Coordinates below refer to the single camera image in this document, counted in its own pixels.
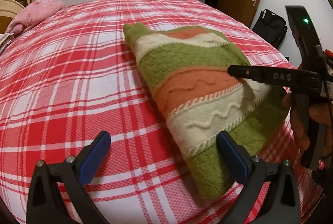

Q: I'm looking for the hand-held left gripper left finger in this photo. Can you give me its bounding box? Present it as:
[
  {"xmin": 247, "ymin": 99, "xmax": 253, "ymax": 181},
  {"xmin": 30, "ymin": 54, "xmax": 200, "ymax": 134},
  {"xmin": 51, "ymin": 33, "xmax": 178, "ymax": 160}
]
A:
[{"xmin": 26, "ymin": 131, "xmax": 112, "ymax": 224}]

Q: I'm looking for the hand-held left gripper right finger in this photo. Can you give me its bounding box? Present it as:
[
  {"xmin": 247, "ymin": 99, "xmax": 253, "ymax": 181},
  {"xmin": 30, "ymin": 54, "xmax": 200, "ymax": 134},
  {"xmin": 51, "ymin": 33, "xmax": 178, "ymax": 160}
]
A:
[{"xmin": 217, "ymin": 130, "xmax": 303, "ymax": 224}]

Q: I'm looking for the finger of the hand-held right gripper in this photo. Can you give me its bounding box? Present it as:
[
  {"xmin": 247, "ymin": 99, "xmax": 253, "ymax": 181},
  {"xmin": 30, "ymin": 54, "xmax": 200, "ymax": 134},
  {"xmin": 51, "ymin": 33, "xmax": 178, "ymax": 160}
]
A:
[{"xmin": 227, "ymin": 65, "xmax": 323, "ymax": 90}]

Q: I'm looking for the green knit sweater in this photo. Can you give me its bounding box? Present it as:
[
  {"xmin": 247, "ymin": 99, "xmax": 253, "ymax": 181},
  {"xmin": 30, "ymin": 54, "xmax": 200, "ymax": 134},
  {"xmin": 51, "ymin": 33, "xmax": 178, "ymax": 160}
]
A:
[{"xmin": 123, "ymin": 23, "xmax": 289, "ymax": 200}]

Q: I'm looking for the person's right hand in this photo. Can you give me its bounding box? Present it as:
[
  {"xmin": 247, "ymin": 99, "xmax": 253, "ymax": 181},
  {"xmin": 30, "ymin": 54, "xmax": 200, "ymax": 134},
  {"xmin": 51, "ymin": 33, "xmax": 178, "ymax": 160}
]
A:
[{"xmin": 282, "ymin": 92, "xmax": 333, "ymax": 151}]

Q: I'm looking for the black bag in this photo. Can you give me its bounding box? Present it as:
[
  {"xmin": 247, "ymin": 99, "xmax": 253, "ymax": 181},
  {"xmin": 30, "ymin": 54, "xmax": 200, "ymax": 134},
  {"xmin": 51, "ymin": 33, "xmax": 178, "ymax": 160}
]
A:
[{"xmin": 252, "ymin": 9, "xmax": 288, "ymax": 48}]

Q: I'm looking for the red white plaid blanket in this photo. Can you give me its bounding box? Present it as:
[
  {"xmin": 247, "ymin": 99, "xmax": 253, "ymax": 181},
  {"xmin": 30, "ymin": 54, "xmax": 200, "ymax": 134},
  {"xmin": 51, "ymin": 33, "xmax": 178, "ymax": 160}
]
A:
[{"xmin": 0, "ymin": 0, "xmax": 326, "ymax": 224}]

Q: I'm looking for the patterned white pillow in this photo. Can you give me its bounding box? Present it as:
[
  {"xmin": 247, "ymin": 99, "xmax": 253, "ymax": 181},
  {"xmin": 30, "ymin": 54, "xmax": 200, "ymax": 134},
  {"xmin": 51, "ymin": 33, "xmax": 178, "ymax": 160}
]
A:
[{"xmin": 0, "ymin": 33, "xmax": 15, "ymax": 56}]

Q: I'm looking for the pink pillow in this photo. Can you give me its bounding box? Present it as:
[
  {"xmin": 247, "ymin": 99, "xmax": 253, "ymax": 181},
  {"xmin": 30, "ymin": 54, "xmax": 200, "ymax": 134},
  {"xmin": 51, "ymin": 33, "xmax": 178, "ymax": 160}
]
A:
[{"xmin": 5, "ymin": 0, "xmax": 66, "ymax": 35}]

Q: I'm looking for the cream wooden headboard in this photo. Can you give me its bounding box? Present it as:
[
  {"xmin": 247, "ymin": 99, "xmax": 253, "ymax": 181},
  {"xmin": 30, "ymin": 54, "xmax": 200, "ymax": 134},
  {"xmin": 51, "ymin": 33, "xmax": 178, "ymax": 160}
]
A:
[{"xmin": 0, "ymin": 0, "xmax": 25, "ymax": 34}]

